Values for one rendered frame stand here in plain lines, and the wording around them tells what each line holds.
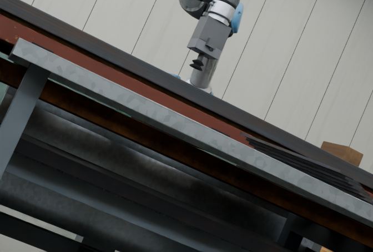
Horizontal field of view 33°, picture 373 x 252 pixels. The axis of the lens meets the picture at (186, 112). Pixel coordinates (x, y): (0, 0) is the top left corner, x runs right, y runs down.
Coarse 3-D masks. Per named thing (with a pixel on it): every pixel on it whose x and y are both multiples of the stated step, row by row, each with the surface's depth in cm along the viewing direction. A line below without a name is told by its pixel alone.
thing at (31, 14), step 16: (0, 0) 137; (16, 0) 138; (16, 16) 139; (32, 16) 139; (48, 16) 140; (48, 32) 142; (64, 32) 142; (80, 32) 143; (80, 48) 146; (96, 48) 144; (112, 48) 145; (128, 64) 146; (144, 64) 147; (160, 80) 149; (176, 80) 150; (192, 96) 151; (208, 96) 152; (224, 112) 154; (240, 112) 155; (256, 128) 156; (272, 128) 158; (288, 144) 159; (304, 144) 160; (320, 160) 162; (336, 160) 163; (368, 176) 166
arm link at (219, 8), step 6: (216, 0) 189; (210, 6) 191; (216, 6) 188; (222, 6) 188; (228, 6) 188; (210, 12) 190; (216, 12) 188; (222, 12) 188; (228, 12) 188; (234, 12) 192; (228, 18) 189
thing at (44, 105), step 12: (48, 108) 218; (72, 120) 221; (84, 120) 222; (96, 132) 224; (108, 132) 225; (132, 144) 228; (156, 156) 230; (180, 168) 233; (192, 168) 235; (204, 180) 236; (216, 180) 238; (240, 192) 241; (264, 204) 244
